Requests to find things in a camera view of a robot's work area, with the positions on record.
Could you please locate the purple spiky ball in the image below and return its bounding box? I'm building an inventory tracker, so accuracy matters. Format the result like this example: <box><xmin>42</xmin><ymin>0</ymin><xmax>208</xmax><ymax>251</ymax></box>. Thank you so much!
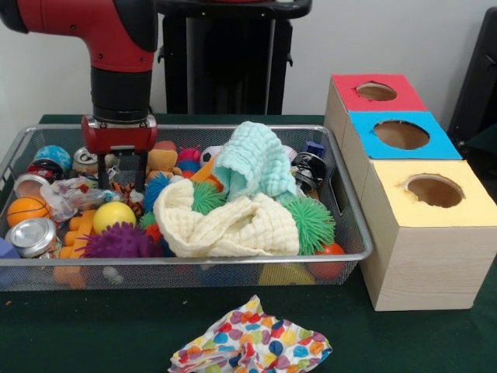
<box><xmin>82</xmin><ymin>224</ymin><xmax>162</xmax><ymax>259</ymax></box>

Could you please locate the green spiky ball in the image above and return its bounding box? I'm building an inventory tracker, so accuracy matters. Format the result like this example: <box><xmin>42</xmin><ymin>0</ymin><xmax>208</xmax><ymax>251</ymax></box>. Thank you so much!
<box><xmin>192</xmin><ymin>183</ymin><xmax>226</xmax><ymax>216</ymax></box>
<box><xmin>283</xmin><ymin>194</ymin><xmax>336</xmax><ymax>256</ymax></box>

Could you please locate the small orange basketball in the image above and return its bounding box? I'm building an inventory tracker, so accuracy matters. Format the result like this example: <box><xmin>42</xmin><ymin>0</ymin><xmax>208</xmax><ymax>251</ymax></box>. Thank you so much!
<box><xmin>7</xmin><ymin>197</ymin><xmax>52</xmax><ymax>228</ymax></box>

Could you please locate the black upright panel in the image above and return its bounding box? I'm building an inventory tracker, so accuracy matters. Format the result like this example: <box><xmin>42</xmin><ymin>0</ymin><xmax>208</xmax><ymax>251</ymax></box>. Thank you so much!
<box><xmin>450</xmin><ymin>8</ymin><xmax>497</xmax><ymax>145</ymax></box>

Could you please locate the polka dot cloth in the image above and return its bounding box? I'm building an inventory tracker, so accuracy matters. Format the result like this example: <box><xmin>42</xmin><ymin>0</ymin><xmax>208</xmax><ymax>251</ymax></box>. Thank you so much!
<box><xmin>169</xmin><ymin>295</ymin><xmax>333</xmax><ymax>373</ymax></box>

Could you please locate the silver tin can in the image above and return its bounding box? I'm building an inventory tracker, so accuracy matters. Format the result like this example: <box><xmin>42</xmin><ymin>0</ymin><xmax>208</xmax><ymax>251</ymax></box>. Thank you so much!
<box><xmin>6</xmin><ymin>218</ymin><xmax>59</xmax><ymax>259</ymax></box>

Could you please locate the brown monkey plush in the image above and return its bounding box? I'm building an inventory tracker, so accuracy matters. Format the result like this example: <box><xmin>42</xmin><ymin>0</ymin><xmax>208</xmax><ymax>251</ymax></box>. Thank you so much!
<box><xmin>146</xmin><ymin>140</ymin><xmax>182</xmax><ymax>181</ymax></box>

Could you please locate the mint green cloth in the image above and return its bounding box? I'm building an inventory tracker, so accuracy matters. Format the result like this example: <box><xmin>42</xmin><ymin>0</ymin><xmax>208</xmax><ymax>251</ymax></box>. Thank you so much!
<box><xmin>214</xmin><ymin>122</ymin><xmax>297</xmax><ymax>201</ymax></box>

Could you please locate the side table with green cloth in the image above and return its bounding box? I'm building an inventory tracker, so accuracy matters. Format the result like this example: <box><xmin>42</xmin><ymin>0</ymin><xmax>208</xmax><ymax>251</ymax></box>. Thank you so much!
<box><xmin>464</xmin><ymin>124</ymin><xmax>497</xmax><ymax>161</ymax></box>

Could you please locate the yellow ball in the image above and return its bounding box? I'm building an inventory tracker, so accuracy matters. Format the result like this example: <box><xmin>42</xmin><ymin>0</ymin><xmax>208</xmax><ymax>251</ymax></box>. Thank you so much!
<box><xmin>92</xmin><ymin>202</ymin><xmax>137</xmax><ymax>235</ymax></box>

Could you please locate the dark green tablecloth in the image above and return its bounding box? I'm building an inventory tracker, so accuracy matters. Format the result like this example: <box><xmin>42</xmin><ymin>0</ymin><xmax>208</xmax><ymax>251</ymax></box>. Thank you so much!
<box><xmin>0</xmin><ymin>114</ymin><xmax>497</xmax><ymax>373</ymax></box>

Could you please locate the wooden box with three holes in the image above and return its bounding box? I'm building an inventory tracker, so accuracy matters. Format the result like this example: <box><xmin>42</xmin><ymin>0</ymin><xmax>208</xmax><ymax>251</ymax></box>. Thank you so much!
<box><xmin>326</xmin><ymin>74</ymin><xmax>497</xmax><ymax>312</ymax></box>

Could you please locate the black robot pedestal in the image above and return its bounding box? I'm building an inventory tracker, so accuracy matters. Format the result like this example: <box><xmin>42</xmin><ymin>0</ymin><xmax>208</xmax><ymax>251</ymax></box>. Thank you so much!
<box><xmin>155</xmin><ymin>0</ymin><xmax>313</xmax><ymax>116</ymax></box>

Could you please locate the cream cloth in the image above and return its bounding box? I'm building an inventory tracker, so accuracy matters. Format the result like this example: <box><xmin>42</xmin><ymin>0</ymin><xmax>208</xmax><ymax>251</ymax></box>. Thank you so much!
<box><xmin>154</xmin><ymin>180</ymin><xmax>301</xmax><ymax>257</ymax></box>

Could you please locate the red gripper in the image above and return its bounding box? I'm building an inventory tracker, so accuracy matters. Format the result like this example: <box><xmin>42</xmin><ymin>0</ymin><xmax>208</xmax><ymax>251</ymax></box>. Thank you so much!
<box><xmin>81</xmin><ymin>114</ymin><xmax>159</xmax><ymax>192</ymax></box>

